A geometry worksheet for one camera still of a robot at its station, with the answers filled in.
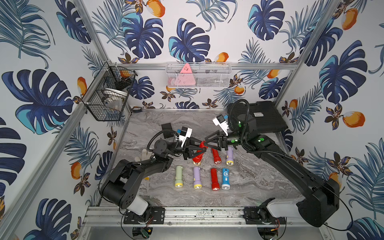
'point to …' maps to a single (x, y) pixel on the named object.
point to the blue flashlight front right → (225, 184)
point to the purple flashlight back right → (229, 161)
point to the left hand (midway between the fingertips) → (205, 147)
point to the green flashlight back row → (198, 163)
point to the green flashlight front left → (178, 180)
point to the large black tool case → (268, 118)
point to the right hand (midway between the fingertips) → (205, 140)
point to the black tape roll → (137, 109)
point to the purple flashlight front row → (197, 184)
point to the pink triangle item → (185, 77)
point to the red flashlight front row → (215, 184)
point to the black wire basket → (105, 97)
